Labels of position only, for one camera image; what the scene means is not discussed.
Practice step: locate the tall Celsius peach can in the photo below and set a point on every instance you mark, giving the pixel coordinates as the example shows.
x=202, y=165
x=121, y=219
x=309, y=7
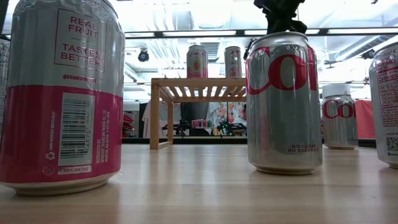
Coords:
x=233, y=67

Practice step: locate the Spindrift can with fruit emblem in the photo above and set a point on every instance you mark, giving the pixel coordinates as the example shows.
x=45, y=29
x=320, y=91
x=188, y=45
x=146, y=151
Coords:
x=197, y=67

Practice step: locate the silver Diet Coke can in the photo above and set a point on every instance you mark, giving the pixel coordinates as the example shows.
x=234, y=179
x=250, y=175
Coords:
x=385, y=109
x=339, y=130
x=283, y=124

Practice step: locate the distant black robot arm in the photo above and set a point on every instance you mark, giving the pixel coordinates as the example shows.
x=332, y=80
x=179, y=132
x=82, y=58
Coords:
x=230, y=127
x=180, y=127

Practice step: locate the wooden slatted shelf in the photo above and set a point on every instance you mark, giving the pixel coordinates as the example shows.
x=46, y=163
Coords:
x=192, y=82

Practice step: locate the black ceiling fixture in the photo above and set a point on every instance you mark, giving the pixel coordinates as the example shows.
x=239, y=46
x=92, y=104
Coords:
x=368, y=54
x=248, y=46

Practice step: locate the black overhead beam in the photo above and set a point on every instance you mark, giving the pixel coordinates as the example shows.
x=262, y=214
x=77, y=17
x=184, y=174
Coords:
x=186, y=33

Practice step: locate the person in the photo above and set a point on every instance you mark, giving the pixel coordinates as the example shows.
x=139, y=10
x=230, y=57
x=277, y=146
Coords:
x=244, y=113

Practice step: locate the floral hanging shirt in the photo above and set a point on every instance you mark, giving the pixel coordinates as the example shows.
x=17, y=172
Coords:
x=221, y=112

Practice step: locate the black hanging garment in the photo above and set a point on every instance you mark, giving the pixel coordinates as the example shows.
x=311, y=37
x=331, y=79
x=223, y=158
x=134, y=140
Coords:
x=194, y=110

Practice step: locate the red panel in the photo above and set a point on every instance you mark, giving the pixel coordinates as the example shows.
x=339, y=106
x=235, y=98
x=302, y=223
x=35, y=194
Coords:
x=365, y=119

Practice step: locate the distant row of cans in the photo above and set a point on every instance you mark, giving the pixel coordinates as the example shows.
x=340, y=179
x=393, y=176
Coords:
x=202, y=124

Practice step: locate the white hanging shirt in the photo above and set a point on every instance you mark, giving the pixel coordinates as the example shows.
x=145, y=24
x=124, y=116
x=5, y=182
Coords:
x=163, y=118

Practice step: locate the red and white rack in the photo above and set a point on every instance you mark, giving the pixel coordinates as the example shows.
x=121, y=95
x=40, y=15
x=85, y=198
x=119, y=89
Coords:
x=128, y=119

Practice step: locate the pink and silver Spindrift can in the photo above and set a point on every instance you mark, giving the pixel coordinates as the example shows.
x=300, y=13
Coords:
x=62, y=124

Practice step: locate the tall Celsius can black lid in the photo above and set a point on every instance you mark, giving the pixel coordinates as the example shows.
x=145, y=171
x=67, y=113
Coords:
x=3, y=77

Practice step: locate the black ceiling camera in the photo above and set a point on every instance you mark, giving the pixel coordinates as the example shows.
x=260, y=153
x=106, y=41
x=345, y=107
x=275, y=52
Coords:
x=143, y=56

